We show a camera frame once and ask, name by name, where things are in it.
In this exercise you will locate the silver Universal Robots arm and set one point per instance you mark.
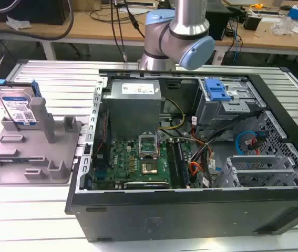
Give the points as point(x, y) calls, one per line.
point(176, 39)

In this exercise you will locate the clear plastic bag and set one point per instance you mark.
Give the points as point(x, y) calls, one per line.
point(282, 26)

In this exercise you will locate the grey power supply unit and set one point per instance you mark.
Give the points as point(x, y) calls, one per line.
point(133, 105)

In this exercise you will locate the blue drive cage latch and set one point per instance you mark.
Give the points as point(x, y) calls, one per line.
point(216, 90)

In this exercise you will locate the black open PC case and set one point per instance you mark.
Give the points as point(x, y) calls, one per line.
point(190, 210)

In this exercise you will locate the green motherboard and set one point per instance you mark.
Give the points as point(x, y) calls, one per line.
point(127, 160)

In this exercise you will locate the CPU socket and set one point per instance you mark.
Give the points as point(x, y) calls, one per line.
point(149, 168)

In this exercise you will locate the black RAM slot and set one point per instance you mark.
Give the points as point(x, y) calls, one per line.
point(173, 162)
point(182, 162)

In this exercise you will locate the metal disk bay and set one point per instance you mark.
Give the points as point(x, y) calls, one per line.
point(254, 170)

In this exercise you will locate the black computer tower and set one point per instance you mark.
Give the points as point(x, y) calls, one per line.
point(217, 21)

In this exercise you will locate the wooden desk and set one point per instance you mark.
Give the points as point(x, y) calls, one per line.
point(264, 34)
point(67, 29)

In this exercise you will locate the hard disk in blue carrier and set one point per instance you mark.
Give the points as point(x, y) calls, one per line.
point(16, 105)

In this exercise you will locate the grey plastic parts rack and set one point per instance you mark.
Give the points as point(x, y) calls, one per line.
point(33, 155)

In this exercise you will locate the black box on desk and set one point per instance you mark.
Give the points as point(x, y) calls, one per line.
point(252, 22)

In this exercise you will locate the metal drive cage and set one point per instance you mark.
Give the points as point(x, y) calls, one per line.
point(222, 105)

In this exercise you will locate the black expansion slot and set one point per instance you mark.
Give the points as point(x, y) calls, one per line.
point(146, 185)

